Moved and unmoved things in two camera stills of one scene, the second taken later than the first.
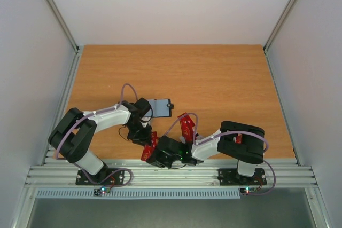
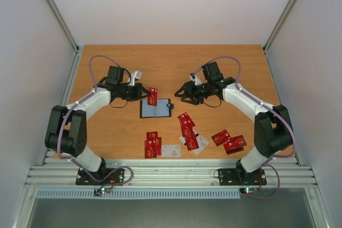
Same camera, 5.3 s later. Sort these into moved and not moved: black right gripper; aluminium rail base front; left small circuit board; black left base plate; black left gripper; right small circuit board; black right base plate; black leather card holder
Moved: black right gripper; black left gripper
Not moved: left small circuit board; black leather card holder; black right base plate; aluminium rail base front; right small circuit board; black left base plate
